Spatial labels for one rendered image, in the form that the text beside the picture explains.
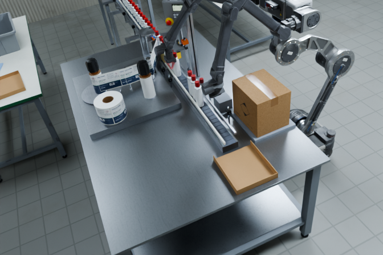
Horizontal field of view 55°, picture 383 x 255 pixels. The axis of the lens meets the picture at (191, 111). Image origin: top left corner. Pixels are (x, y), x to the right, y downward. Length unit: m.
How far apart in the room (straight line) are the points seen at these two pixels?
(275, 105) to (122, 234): 1.13
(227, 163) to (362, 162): 1.56
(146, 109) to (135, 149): 0.35
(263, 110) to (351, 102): 1.97
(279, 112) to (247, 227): 0.85
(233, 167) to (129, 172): 0.64
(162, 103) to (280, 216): 1.15
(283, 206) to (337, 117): 1.38
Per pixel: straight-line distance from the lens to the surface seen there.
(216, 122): 2.40
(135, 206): 2.11
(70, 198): 3.45
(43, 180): 3.72
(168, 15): 2.69
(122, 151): 2.42
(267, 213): 2.73
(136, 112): 2.61
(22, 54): 4.08
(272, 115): 2.28
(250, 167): 2.18
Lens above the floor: 2.47
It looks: 39 degrees down
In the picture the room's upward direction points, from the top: 9 degrees counter-clockwise
